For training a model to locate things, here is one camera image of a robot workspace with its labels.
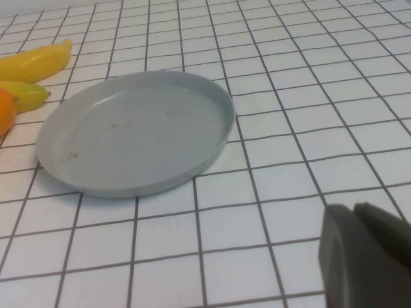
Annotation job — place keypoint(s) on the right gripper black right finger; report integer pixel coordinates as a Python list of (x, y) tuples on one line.
[(385, 227)]

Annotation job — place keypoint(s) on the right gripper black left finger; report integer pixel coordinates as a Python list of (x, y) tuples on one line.
[(340, 263)]

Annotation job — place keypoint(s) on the yellow banana with green tip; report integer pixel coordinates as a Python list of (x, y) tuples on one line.
[(30, 96)]

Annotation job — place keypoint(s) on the orange blushed mango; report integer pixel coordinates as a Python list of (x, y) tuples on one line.
[(6, 112)]

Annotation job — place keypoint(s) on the yellow banana with long stem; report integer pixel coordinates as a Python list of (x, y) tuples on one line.
[(32, 64)]

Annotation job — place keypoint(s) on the grey round plate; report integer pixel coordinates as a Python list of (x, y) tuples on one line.
[(138, 134)]

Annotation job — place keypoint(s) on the white grid tablecloth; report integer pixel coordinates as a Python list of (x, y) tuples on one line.
[(289, 96)]

